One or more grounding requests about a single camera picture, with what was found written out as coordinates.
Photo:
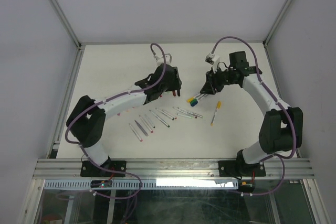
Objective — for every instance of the magenta cap acrylic marker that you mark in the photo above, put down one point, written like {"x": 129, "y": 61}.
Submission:
{"x": 135, "y": 132}

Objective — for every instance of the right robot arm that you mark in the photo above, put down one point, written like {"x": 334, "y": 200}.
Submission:
{"x": 282, "y": 126}

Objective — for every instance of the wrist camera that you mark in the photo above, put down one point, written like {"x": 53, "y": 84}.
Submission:
{"x": 213, "y": 60}
{"x": 167, "y": 58}

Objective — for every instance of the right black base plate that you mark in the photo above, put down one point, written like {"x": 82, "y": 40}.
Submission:
{"x": 231, "y": 168}

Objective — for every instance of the left aluminium frame post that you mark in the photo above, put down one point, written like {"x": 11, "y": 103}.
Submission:
{"x": 65, "y": 23}

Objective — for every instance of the blue cap marker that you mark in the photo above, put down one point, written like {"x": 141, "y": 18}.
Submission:
{"x": 198, "y": 101}

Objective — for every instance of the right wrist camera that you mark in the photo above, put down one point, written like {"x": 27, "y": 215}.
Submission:
{"x": 213, "y": 60}

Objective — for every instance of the aluminium mounting rail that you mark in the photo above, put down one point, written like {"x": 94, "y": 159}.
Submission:
{"x": 68, "y": 168}

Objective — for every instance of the yellow cap long marker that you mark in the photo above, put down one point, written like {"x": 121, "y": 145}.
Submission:
{"x": 215, "y": 112}

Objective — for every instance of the green cap rainbow marker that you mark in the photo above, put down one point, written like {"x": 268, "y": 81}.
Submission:
{"x": 159, "y": 118}

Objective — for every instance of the translucent grey highlighter pen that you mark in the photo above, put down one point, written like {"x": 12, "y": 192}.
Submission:
{"x": 141, "y": 128}

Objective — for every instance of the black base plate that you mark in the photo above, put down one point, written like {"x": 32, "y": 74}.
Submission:
{"x": 231, "y": 168}
{"x": 114, "y": 168}

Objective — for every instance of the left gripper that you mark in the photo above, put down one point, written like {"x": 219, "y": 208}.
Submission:
{"x": 176, "y": 82}

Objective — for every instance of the grey slotted cable duct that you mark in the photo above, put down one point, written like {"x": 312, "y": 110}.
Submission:
{"x": 147, "y": 184}

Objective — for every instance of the pink cap acrylic marker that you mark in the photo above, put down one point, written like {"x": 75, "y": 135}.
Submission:
{"x": 148, "y": 126}

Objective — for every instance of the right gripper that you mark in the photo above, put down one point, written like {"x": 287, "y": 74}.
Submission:
{"x": 208, "y": 87}

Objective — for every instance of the aluminium frame post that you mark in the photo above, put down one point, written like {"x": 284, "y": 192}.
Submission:
{"x": 65, "y": 23}
{"x": 280, "y": 16}

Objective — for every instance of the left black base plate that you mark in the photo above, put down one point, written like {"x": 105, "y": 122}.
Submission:
{"x": 114, "y": 168}

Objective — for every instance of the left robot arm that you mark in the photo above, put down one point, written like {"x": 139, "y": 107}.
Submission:
{"x": 86, "y": 122}

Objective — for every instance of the right aluminium frame post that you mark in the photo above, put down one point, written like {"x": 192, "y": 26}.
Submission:
{"x": 280, "y": 16}

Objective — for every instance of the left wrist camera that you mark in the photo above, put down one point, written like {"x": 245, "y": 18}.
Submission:
{"x": 167, "y": 58}

